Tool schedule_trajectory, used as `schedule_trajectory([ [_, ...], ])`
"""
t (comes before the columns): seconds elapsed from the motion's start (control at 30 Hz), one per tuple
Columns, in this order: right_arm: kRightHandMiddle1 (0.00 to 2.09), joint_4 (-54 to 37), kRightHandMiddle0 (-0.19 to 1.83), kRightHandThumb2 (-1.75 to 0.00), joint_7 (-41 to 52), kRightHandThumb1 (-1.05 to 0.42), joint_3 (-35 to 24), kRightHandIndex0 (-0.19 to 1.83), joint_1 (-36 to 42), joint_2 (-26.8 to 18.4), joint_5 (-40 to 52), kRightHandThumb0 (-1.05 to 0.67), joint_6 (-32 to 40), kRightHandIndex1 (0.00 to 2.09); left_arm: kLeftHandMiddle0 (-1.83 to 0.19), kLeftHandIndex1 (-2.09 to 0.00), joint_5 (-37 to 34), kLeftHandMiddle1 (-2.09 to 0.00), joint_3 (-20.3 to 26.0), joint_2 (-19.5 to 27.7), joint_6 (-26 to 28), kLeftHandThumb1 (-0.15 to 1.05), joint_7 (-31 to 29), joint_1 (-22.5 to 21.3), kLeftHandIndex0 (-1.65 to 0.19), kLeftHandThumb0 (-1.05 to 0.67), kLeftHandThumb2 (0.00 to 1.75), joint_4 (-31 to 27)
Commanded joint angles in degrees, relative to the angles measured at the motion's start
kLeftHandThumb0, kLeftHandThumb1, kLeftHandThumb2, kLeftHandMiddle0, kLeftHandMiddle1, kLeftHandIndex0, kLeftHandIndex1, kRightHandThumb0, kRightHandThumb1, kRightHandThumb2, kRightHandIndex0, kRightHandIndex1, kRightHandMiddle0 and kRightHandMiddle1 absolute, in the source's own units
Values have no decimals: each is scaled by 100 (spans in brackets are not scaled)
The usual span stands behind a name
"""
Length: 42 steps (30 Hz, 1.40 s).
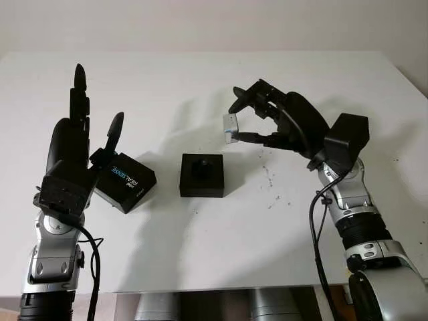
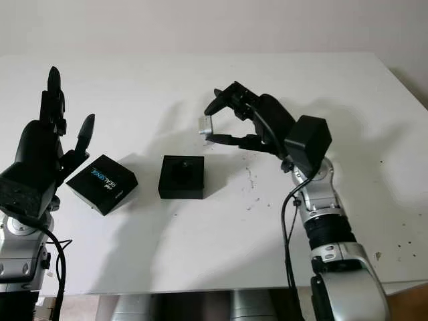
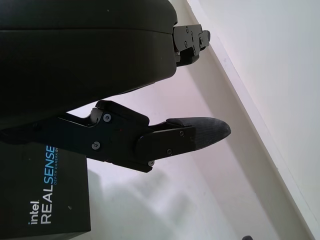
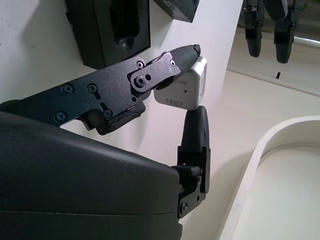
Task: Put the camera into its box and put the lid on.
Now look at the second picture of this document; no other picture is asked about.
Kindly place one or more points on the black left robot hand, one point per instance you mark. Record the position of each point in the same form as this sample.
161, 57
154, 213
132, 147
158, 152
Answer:
36, 143

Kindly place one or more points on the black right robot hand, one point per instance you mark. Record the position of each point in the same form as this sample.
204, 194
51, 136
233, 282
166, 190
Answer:
274, 117

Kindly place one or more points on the small silver depth camera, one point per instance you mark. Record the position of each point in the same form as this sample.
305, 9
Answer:
205, 125

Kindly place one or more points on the black RealSense box lid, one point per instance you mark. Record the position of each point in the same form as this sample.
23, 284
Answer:
103, 187

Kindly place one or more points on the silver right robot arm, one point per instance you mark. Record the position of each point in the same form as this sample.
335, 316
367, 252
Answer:
334, 234

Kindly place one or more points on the silver left robot leg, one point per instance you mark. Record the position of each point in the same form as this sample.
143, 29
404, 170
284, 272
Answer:
133, 309

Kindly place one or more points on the silver robot leg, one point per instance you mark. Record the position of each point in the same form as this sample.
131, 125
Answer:
133, 309
250, 307

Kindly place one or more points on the silver right robot leg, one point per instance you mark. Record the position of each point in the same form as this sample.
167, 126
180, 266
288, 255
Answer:
250, 307

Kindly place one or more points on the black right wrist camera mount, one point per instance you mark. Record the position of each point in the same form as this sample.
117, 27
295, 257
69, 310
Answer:
309, 143

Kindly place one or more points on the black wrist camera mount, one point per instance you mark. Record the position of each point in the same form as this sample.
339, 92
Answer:
23, 190
309, 143

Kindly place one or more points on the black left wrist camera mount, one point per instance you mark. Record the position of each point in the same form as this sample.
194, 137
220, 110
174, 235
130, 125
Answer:
23, 190

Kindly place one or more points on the black camera box base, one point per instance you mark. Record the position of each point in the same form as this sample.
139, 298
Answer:
180, 192

